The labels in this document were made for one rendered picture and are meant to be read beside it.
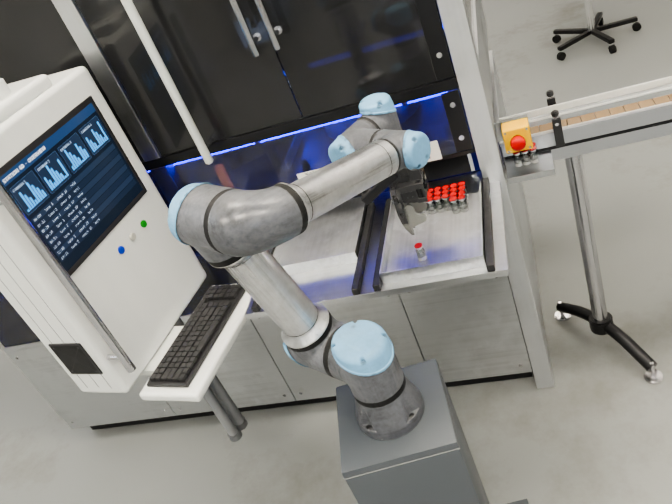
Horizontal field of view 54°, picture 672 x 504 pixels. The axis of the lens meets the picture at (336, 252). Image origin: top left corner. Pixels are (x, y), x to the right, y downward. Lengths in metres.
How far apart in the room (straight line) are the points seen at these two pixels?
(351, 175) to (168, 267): 0.97
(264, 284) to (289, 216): 0.22
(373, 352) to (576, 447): 1.16
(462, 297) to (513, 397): 0.48
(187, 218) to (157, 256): 0.85
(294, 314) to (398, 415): 0.30
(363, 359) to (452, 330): 1.01
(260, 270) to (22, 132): 0.75
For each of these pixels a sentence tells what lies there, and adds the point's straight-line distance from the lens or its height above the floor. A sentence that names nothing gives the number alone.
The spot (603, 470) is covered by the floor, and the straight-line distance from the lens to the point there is 2.29.
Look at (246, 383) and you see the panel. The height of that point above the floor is 0.22.
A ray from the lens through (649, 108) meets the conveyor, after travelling 2.03.
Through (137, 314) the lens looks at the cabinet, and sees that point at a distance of 1.94.
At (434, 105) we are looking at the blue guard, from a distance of 1.82.
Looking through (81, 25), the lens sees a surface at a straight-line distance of 1.99.
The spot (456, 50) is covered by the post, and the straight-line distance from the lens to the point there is 1.76.
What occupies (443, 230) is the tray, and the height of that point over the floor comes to 0.88.
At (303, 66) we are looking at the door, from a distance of 1.83.
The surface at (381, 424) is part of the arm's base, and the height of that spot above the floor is 0.83.
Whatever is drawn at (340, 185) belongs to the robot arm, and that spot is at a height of 1.34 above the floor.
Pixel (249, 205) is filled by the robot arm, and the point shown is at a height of 1.41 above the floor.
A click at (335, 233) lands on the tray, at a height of 0.88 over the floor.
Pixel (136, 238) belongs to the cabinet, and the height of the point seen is 1.10.
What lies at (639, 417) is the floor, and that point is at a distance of 2.40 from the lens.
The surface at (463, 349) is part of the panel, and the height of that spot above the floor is 0.24.
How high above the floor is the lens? 1.88
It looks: 32 degrees down
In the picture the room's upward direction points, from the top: 23 degrees counter-clockwise
